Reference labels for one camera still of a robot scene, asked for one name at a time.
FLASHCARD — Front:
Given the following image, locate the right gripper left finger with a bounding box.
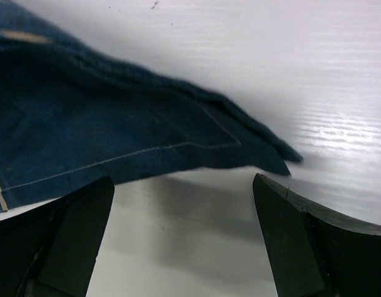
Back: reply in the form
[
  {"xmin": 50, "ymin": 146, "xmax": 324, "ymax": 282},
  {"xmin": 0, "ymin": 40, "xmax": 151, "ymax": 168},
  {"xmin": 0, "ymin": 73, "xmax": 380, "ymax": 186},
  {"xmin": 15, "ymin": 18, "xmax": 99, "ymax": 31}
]
[{"xmin": 0, "ymin": 178, "xmax": 115, "ymax": 296}]

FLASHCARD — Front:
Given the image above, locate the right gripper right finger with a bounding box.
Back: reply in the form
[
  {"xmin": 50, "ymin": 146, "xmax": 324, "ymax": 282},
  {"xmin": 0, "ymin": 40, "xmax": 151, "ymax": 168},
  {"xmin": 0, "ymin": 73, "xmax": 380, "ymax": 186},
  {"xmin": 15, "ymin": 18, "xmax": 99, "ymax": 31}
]
[{"xmin": 253, "ymin": 174, "xmax": 381, "ymax": 297}]

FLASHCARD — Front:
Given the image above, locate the dark blue cloth placemat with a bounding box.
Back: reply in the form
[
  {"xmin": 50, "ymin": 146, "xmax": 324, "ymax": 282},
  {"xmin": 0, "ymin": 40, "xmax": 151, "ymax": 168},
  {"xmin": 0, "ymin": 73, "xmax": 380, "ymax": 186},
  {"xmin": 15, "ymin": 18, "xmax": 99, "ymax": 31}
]
[{"xmin": 0, "ymin": 1, "xmax": 302, "ymax": 213}]

